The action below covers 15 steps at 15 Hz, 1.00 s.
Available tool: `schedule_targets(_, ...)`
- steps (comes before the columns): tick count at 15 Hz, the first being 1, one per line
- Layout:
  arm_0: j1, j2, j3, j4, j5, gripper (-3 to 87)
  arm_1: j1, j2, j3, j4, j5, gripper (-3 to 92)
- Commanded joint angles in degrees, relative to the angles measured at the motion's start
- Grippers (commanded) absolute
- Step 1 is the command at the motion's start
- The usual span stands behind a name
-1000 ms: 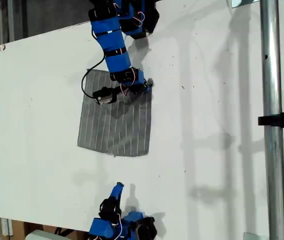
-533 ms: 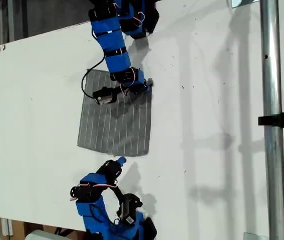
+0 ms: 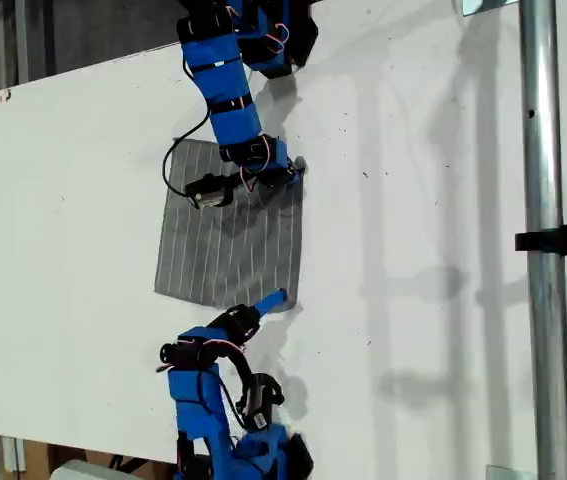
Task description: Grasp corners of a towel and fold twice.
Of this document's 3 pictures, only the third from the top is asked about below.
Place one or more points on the grey white-striped towel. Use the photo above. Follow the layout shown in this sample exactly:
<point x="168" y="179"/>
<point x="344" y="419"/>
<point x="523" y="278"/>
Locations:
<point x="263" y="250"/>

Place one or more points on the white plastic box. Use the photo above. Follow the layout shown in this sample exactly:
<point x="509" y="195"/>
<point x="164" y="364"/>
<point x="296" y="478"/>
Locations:
<point x="83" y="472"/>

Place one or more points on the brown cardboard box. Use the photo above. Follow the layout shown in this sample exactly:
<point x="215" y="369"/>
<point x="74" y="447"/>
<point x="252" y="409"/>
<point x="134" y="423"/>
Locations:
<point x="35" y="460"/>

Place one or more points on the white table leg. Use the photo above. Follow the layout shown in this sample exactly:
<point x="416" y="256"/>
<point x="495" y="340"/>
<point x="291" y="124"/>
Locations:
<point x="13" y="452"/>

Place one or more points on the camera black stalk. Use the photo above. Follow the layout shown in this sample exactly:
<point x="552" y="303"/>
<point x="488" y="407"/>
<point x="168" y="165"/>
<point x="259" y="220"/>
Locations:
<point x="242" y="365"/>

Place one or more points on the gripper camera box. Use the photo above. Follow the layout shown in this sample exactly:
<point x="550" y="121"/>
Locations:
<point x="258" y="395"/>
<point x="208" y="192"/>

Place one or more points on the steel post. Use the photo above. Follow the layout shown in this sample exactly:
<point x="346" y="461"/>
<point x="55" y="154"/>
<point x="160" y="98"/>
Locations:
<point x="543" y="150"/>

